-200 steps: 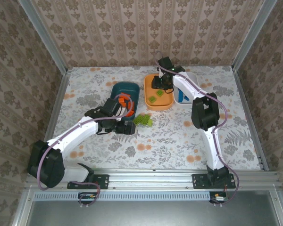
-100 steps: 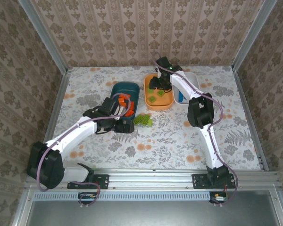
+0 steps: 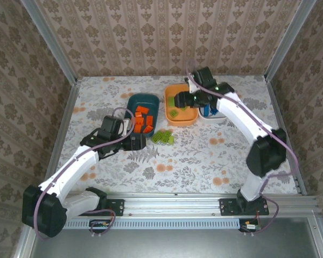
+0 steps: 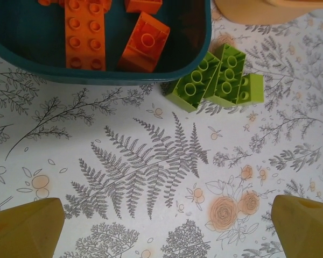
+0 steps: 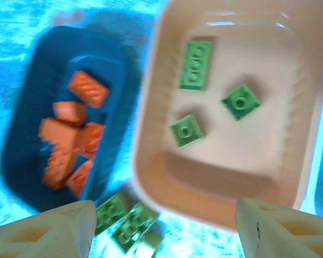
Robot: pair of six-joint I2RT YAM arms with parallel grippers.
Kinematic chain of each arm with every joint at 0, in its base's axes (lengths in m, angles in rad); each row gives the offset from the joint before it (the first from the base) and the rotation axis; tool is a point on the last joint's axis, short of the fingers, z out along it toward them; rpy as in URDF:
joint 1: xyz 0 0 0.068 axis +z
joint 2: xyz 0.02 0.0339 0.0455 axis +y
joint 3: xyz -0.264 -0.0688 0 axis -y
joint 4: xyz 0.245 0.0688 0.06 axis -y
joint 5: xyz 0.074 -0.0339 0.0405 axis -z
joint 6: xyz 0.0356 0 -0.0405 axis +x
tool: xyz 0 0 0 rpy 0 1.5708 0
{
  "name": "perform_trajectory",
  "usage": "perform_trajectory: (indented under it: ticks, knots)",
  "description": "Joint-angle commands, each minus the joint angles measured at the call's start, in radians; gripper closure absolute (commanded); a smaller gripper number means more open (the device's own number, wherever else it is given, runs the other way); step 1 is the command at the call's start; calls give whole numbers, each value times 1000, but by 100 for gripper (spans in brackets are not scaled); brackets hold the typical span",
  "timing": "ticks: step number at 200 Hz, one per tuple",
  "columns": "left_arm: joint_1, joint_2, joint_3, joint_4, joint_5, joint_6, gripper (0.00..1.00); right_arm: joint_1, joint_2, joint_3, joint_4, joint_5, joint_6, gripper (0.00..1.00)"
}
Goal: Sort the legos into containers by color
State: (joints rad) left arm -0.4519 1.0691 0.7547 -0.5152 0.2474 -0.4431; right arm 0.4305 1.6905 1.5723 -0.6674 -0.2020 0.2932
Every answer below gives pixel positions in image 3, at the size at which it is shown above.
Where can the small orange lego brick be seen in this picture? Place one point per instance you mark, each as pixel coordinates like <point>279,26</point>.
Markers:
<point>138,115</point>

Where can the aluminium frame post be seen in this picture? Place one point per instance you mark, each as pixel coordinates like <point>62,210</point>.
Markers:
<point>289,40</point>
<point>50,40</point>

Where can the floral patterned table cover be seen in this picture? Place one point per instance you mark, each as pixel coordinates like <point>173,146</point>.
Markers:
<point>140,185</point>

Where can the long aluminium base rail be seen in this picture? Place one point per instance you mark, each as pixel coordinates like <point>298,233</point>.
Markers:
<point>172,205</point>

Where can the teal plastic container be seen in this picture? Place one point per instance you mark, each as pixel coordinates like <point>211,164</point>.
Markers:
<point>145,99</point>

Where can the small circuit board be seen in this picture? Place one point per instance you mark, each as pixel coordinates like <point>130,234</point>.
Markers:
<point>251,226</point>
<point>99,223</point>

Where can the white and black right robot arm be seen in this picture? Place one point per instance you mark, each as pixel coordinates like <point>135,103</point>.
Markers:
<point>239,113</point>

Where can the long blue lego brick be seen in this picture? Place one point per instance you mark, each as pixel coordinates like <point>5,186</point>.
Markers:
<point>206,110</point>

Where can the grey metal sheet panel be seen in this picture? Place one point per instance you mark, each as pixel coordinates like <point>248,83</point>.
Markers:
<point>177,244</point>

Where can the aluminium table side rail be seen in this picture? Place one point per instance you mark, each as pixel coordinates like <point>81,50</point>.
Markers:
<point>276,107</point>
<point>67,113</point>

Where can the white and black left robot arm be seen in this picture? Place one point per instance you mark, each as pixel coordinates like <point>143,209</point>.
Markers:
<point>75,166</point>

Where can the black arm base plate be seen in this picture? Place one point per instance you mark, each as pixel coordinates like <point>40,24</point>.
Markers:
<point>117,207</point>
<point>227,207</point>

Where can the white plastic container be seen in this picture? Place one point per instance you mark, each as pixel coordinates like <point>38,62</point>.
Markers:
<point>218,119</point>

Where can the small blue lego brick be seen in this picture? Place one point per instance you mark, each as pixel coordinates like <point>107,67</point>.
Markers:
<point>213,111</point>

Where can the orange plastic container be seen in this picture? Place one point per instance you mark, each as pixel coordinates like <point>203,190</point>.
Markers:
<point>183,119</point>

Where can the square green lego brick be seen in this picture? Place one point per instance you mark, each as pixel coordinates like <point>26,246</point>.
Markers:
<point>174,113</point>

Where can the small green lego brick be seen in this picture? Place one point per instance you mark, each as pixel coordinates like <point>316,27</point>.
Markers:
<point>171,140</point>

